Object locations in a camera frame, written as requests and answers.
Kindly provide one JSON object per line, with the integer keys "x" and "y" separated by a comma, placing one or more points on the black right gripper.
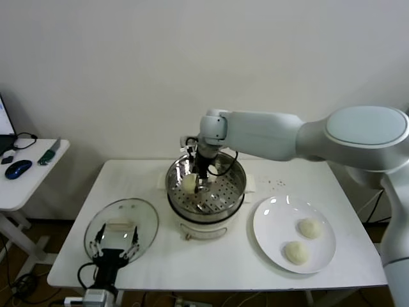
{"x": 203, "y": 164}

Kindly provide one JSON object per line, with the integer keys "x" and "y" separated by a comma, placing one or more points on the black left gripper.
{"x": 110, "y": 259}

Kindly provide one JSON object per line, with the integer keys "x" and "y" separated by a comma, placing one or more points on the round glass pot lid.
{"x": 143, "y": 217}

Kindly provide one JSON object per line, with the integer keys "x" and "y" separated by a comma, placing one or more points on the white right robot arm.
{"x": 271, "y": 134}

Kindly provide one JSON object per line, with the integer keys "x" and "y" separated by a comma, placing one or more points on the perforated steel steamer basket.
{"x": 223, "y": 195}

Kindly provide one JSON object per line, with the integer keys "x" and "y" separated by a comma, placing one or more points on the white electric cooker pot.
{"x": 204, "y": 228}

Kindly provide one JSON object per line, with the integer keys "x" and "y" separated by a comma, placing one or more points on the dark crumb scatter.
{"x": 280, "y": 183}

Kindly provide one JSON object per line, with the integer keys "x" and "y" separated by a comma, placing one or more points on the round white plate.
{"x": 271, "y": 220}

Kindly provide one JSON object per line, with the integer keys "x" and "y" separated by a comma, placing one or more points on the white power strip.
{"x": 182, "y": 302}

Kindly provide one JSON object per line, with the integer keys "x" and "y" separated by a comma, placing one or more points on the white side table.
{"x": 25, "y": 192}

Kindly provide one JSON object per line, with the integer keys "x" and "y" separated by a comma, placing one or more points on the blue computer mouse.
{"x": 18, "y": 169}

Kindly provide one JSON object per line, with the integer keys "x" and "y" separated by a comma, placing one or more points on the small black dongle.
{"x": 7, "y": 160}

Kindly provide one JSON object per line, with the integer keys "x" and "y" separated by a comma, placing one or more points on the small grey adapter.
{"x": 9, "y": 154}

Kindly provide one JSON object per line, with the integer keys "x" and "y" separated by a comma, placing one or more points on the black laptop computer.
{"x": 6, "y": 121}

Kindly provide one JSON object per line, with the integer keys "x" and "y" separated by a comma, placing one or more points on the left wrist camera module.
{"x": 75, "y": 300}

